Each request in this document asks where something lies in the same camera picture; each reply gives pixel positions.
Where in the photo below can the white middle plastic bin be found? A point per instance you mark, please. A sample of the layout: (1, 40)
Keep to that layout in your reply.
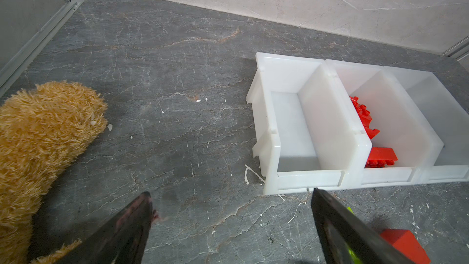
(402, 125)

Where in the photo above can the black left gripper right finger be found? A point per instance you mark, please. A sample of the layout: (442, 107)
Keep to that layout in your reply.
(338, 229)

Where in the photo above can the brown plush teddy bear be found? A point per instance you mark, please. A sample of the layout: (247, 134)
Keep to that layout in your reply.
(42, 132)

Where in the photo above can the red curved lego piece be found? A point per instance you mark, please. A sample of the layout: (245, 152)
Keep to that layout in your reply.
(365, 117)

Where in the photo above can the white left plastic bin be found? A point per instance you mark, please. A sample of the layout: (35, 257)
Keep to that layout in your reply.
(308, 134)

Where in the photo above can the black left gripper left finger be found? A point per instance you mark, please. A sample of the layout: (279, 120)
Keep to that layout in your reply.
(121, 240)

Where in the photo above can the green lego brick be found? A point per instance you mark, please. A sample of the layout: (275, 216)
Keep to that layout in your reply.
(354, 257)

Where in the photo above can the white right plastic bin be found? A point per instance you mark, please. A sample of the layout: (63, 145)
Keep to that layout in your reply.
(447, 118)

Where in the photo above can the white plastic bin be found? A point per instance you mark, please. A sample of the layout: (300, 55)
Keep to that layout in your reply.
(308, 134)
(447, 118)
(402, 125)

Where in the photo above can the red square lego brick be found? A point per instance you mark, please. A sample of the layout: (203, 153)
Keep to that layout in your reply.
(406, 243)

